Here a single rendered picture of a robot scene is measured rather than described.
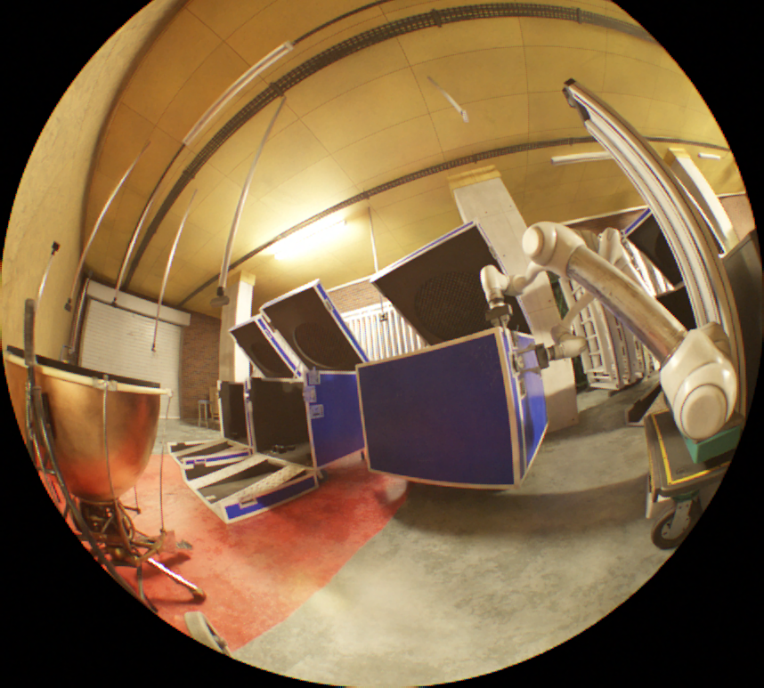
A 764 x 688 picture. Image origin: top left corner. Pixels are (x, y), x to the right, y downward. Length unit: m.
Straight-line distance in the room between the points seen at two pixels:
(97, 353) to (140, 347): 1.32
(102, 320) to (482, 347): 7.40
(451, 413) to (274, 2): 3.15
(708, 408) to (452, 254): 1.66
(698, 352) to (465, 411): 1.01
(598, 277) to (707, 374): 0.36
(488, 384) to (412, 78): 2.56
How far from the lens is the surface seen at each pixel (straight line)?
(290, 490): 1.80
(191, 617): 0.81
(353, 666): 0.86
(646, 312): 0.62
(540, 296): 2.58
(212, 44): 2.71
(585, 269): 0.68
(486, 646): 0.86
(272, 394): 2.70
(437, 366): 1.26
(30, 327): 0.66
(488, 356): 1.14
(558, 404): 2.56
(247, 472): 2.29
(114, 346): 7.20
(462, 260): 1.78
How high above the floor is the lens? 0.78
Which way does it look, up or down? 19 degrees up
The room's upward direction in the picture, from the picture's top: 7 degrees counter-clockwise
